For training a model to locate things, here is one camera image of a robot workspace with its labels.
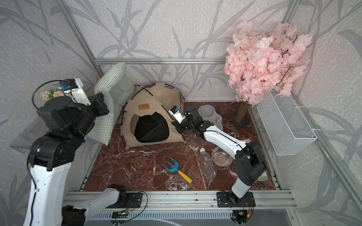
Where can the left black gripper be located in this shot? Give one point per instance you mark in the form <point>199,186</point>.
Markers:
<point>99,101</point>

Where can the clear acrylic shelf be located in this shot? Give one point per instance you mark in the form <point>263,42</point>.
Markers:
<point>26,138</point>

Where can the white wire basket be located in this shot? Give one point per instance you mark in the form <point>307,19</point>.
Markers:
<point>287,128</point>

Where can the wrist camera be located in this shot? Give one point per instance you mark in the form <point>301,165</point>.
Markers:
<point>74,88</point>
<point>177,114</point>

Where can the green checked cushion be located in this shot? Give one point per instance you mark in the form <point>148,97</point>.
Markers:
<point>117,90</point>

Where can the small potted flowers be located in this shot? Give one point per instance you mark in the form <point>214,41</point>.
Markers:
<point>53,93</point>

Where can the grey double pet bowl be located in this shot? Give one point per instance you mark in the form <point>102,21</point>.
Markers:
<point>208,113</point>

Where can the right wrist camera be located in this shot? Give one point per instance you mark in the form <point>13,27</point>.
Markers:
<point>177,114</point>

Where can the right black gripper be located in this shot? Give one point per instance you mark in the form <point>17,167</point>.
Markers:
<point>177,125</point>

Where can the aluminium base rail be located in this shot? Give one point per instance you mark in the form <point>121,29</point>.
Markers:
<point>207,200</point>

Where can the clear plastic bottle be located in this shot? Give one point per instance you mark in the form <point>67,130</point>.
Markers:
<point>207,164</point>

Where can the steel bowl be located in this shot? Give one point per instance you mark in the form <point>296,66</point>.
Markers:
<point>221,158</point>

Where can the pink blossom tree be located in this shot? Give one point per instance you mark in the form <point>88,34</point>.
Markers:
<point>258,63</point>

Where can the blue yellow garden fork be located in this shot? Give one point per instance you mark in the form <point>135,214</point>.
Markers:
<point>174,168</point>

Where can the beige pet tent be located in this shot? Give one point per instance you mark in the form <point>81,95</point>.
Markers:
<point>146,119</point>

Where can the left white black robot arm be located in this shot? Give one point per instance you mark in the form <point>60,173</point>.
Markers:
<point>50,159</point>

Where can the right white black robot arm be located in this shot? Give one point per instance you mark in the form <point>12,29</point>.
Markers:
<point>249,159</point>

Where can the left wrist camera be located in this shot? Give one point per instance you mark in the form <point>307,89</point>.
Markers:
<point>74,88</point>

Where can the bagged white gloves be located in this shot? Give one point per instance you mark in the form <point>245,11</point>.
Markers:
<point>261,176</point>

